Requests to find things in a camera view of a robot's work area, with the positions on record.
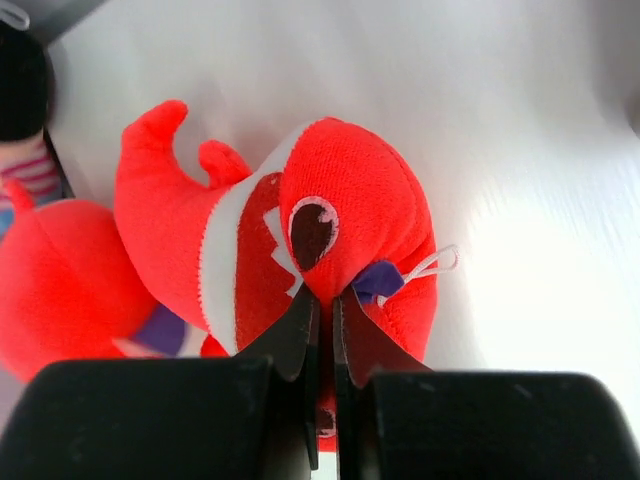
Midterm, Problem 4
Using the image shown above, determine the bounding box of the red plush whale back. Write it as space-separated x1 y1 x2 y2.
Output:
1 180 226 382

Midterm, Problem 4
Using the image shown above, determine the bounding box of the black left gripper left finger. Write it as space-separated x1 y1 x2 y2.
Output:
1 287 320 479

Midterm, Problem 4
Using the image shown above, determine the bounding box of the red plush shark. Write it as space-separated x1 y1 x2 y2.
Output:
115 100 443 359

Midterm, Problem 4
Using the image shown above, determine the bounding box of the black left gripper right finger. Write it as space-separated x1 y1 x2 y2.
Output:
333 290 639 479

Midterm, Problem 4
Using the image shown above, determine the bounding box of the pink doll black hair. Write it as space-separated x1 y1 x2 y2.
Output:
0 0 66 236

